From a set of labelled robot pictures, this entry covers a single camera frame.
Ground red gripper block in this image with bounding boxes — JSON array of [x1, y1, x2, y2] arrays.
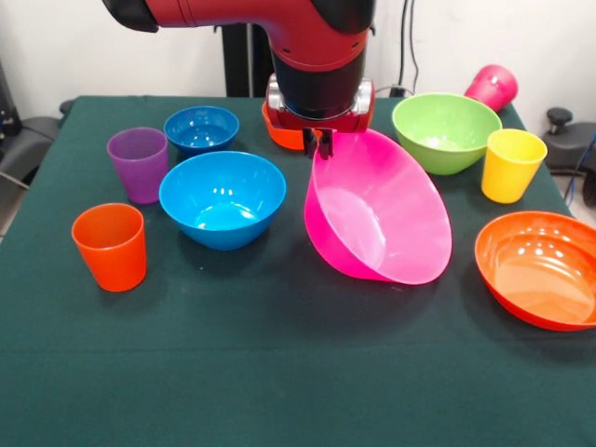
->
[[264, 74, 378, 160]]

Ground large pink bowl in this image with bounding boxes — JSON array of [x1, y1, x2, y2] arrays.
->
[[304, 129, 454, 286]]

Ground green bowl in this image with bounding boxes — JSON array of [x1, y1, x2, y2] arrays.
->
[[391, 92, 504, 177]]

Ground small orange bowl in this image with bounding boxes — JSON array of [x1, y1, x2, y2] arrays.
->
[[261, 101, 323, 152]]

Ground light blue bowl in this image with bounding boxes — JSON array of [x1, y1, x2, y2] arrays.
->
[[158, 150, 288, 251]]

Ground small dark blue bowl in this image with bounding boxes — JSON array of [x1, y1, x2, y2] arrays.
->
[[163, 105, 240, 157]]

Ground purple cup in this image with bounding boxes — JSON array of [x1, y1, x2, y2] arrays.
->
[[106, 127, 169, 205]]

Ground pink cup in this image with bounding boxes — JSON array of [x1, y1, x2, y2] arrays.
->
[[464, 63, 520, 116]]

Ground yellow cup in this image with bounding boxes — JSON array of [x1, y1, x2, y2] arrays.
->
[[481, 129, 549, 205]]

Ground dark green table cloth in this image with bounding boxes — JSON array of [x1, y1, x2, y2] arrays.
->
[[0, 95, 596, 447]]

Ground orange cup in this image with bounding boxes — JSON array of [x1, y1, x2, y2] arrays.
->
[[71, 202, 148, 293]]

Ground large shallow orange bowl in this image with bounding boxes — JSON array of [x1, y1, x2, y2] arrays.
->
[[474, 210, 596, 332]]

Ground black hanging cable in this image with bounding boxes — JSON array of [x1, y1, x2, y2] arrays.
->
[[399, 0, 420, 92]]

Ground black pedestal leg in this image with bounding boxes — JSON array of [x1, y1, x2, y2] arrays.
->
[[541, 107, 596, 209], [0, 100, 75, 190]]

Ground blue cable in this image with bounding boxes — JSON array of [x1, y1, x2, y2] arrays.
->
[[564, 133, 596, 202]]

